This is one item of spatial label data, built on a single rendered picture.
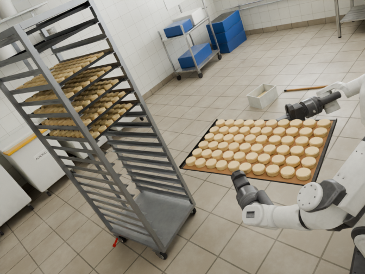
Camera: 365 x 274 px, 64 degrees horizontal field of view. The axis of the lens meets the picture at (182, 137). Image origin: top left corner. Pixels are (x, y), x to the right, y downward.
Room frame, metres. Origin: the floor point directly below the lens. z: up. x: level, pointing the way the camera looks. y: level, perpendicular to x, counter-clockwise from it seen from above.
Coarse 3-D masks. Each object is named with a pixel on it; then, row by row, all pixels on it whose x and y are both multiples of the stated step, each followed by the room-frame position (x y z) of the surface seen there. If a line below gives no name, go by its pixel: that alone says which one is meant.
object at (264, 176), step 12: (312, 132) 0.96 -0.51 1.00; (228, 144) 1.15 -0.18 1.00; (240, 144) 1.11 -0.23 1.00; (252, 144) 1.07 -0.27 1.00; (264, 144) 1.03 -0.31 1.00; (324, 144) 0.87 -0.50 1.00; (192, 156) 1.18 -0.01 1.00; (288, 156) 0.89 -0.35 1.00; (300, 156) 0.86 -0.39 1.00; (192, 168) 1.09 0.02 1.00; (204, 168) 1.05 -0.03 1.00; (216, 168) 1.02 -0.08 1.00; (228, 168) 0.98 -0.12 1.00; (312, 168) 0.78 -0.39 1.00; (276, 180) 0.80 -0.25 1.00; (288, 180) 0.77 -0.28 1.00; (300, 180) 0.75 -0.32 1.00
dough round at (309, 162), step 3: (303, 159) 0.82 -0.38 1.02; (306, 159) 0.81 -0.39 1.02; (309, 159) 0.80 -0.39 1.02; (312, 159) 0.80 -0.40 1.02; (315, 159) 0.79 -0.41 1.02; (303, 162) 0.80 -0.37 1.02; (306, 162) 0.80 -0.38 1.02; (309, 162) 0.79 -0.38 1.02; (312, 162) 0.78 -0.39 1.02; (315, 162) 0.78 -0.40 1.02; (303, 165) 0.80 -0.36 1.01; (306, 165) 0.78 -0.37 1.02; (309, 165) 0.78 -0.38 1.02; (312, 165) 0.78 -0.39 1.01; (315, 165) 0.78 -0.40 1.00; (309, 168) 0.78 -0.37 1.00
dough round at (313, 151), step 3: (309, 147) 0.86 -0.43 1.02; (312, 147) 0.86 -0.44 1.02; (315, 147) 0.85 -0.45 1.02; (306, 150) 0.86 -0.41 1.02; (309, 150) 0.85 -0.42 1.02; (312, 150) 0.84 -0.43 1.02; (315, 150) 0.84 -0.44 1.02; (318, 150) 0.83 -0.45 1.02; (306, 153) 0.84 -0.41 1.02; (309, 153) 0.83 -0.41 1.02; (312, 153) 0.83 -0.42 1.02; (315, 153) 0.82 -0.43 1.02; (318, 153) 0.82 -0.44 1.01; (306, 156) 0.84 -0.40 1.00; (309, 156) 0.83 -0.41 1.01; (312, 156) 0.82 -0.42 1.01; (315, 156) 0.82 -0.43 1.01
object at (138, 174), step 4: (128, 172) 2.26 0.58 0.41; (132, 172) 2.22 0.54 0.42; (136, 172) 2.17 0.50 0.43; (136, 176) 2.15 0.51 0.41; (140, 176) 2.13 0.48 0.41; (144, 176) 2.10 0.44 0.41; (148, 176) 2.07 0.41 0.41; (152, 176) 2.04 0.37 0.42; (156, 176) 1.99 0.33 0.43; (160, 176) 1.96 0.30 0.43; (160, 180) 1.94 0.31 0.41; (164, 180) 1.92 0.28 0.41; (168, 180) 1.89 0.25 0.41; (172, 180) 1.87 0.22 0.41; (176, 180) 1.84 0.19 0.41; (180, 180) 1.81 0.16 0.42
